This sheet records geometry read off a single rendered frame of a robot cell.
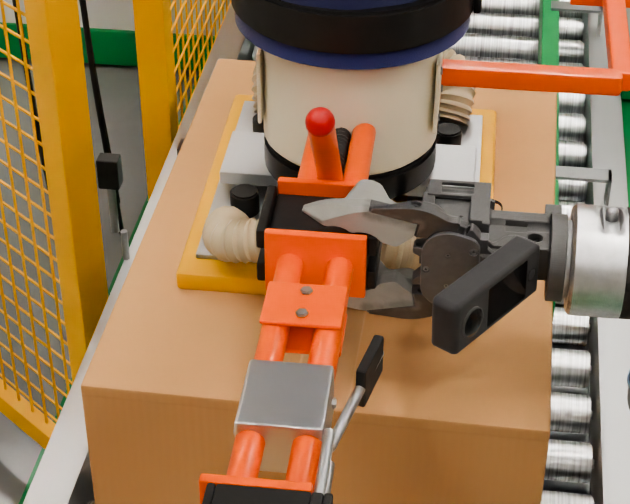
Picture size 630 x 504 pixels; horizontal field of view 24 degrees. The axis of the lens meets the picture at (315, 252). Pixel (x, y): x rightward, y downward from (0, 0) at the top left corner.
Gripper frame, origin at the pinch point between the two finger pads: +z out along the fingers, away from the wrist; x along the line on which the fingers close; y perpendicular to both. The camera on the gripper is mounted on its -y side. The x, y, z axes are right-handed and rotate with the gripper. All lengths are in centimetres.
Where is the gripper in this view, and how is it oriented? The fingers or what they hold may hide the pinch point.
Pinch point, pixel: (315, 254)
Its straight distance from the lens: 118.1
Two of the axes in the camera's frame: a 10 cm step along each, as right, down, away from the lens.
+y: 1.3, -5.7, 8.1
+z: -9.9, -0.7, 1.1
